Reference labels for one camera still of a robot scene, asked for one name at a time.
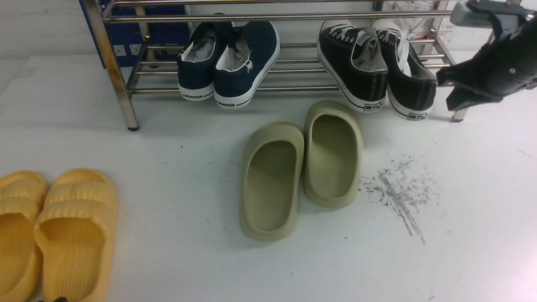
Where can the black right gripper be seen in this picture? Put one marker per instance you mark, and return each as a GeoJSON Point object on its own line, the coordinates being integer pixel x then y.
{"type": "Point", "coordinates": [498, 70]}

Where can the black canvas sneaker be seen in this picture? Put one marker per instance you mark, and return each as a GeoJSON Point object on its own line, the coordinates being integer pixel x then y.
{"type": "Point", "coordinates": [352, 55]}
{"type": "Point", "coordinates": [411, 87]}

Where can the stainless steel shoe rack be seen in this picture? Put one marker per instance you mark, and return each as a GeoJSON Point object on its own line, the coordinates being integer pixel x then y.
{"type": "Point", "coordinates": [99, 19]}

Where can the blue box behind rack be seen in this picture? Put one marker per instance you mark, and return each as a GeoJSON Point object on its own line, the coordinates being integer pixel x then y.
{"type": "Point", "coordinates": [126, 38]}

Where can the printed map poster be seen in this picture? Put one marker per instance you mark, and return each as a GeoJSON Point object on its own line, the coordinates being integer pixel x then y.
{"type": "Point", "coordinates": [419, 28]}

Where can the olive green slipper right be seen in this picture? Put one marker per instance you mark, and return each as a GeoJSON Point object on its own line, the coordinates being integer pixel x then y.
{"type": "Point", "coordinates": [334, 151]}

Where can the olive green slipper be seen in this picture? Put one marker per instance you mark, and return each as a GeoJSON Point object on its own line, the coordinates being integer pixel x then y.
{"type": "Point", "coordinates": [269, 186]}
{"type": "Point", "coordinates": [334, 151]}

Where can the olive green slipper left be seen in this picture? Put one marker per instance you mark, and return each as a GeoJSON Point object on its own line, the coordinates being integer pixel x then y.
{"type": "Point", "coordinates": [269, 186]}

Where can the navy canvas sneaker right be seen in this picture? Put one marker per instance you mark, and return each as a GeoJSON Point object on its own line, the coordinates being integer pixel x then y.
{"type": "Point", "coordinates": [251, 51]}

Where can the navy canvas sneaker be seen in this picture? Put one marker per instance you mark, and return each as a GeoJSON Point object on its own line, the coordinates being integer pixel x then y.
{"type": "Point", "coordinates": [196, 62]}
{"type": "Point", "coordinates": [251, 51]}

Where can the navy canvas sneaker left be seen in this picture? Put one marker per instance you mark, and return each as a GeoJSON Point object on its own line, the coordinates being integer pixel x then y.
{"type": "Point", "coordinates": [196, 62]}

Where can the yellow ribbed slipper right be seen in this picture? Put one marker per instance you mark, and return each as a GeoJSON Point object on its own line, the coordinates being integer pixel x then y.
{"type": "Point", "coordinates": [76, 233]}

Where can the yellow ribbed slipper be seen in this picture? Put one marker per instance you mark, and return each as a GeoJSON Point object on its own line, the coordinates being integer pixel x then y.
{"type": "Point", "coordinates": [76, 233]}
{"type": "Point", "coordinates": [22, 197]}

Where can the yellow ribbed slipper left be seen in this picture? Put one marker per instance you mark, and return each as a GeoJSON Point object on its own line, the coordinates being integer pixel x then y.
{"type": "Point", "coordinates": [22, 197]}

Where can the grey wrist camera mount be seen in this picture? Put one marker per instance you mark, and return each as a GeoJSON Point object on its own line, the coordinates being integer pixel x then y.
{"type": "Point", "coordinates": [502, 17]}

